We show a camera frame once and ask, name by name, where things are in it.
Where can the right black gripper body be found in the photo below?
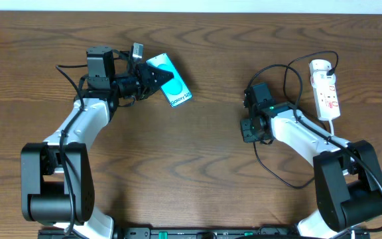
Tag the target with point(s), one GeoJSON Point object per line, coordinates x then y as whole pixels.
{"type": "Point", "coordinates": [249, 132]}

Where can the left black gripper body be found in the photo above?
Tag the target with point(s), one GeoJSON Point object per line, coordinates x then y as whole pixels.
{"type": "Point", "coordinates": [143, 81]}

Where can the smartphone with teal screen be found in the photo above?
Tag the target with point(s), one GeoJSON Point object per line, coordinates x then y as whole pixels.
{"type": "Point", "coordinates": [175, 90]}

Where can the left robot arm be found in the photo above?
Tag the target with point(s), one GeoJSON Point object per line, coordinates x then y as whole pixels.
{"type": "Point", "coordinates": [57, 188]}

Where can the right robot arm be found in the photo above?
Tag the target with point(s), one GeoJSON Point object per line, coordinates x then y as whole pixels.
{"type": "Point", "coordinates": [347, 176]}

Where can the white charger plug adapter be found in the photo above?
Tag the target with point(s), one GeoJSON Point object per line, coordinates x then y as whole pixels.
{"type": "Point", "coordinates": [319, 70]}

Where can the white power strip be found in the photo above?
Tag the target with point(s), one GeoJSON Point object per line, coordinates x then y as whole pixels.
{"type": "Point", "coordinates": [325, 95]}

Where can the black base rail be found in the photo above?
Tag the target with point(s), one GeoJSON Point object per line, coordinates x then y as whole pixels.
{"type": "Point", "coordinates": [220, 233]}

